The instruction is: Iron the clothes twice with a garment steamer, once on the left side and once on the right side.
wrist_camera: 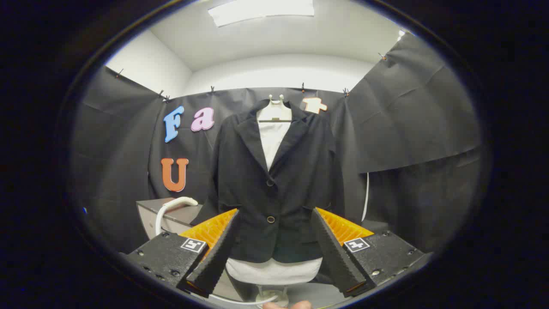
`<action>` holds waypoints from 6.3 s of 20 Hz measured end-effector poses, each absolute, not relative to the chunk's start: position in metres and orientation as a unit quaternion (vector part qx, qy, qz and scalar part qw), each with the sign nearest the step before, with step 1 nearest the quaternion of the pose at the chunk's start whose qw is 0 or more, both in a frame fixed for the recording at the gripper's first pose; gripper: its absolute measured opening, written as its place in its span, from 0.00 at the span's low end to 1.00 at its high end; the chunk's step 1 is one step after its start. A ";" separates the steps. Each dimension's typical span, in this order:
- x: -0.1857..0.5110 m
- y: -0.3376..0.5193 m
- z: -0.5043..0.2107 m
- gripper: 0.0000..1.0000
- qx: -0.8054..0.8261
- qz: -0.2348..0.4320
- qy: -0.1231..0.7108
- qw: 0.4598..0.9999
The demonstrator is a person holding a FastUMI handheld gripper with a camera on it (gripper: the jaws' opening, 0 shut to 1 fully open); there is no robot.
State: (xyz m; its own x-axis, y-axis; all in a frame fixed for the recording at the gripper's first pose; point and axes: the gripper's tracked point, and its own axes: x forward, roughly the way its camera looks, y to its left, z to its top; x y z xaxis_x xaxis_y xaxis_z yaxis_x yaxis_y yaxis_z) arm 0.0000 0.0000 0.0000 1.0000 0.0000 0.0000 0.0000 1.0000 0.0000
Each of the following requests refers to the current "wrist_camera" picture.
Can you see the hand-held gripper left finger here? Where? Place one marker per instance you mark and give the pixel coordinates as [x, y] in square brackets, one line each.
[216, 257]

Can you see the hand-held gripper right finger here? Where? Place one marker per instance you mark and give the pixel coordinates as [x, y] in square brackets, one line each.
[336, 257]

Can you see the white garment steamer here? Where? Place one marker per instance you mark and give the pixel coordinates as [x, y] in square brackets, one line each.
[171, 206]

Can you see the black suit jacket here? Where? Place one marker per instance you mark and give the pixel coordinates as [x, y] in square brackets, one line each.
[257, 184]

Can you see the grey metal cabinet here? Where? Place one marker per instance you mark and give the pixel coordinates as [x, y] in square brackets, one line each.
[180, 216]

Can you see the white mannequin torso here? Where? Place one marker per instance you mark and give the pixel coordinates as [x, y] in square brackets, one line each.
[274, 272]

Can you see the white mannequin stand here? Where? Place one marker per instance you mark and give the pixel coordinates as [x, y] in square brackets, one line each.
[272, 294]

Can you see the black backdrop cloth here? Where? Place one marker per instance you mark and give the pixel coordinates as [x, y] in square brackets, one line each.
[407, 128]

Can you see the white plastic hanger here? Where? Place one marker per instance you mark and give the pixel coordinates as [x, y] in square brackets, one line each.
[274, 112]

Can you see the small ceiling light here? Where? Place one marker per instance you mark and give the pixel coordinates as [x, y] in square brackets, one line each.
[401, 35]

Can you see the rectangular ceiling light panel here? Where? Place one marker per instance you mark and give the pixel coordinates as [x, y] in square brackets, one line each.
[261, 10]

